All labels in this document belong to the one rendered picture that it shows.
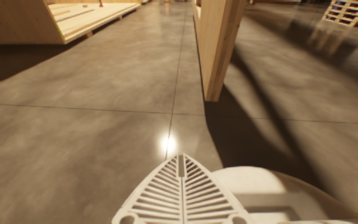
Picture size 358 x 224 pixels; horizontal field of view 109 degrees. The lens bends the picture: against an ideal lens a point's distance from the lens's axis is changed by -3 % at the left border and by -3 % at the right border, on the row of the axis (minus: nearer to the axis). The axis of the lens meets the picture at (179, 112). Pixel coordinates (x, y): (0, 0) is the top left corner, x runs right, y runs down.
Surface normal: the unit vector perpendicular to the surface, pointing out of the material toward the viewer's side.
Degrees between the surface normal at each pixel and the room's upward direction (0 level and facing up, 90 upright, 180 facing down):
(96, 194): 0
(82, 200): 0
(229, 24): 92
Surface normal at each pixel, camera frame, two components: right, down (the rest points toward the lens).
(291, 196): 0.00, 0.38
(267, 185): 0.01, -0.72
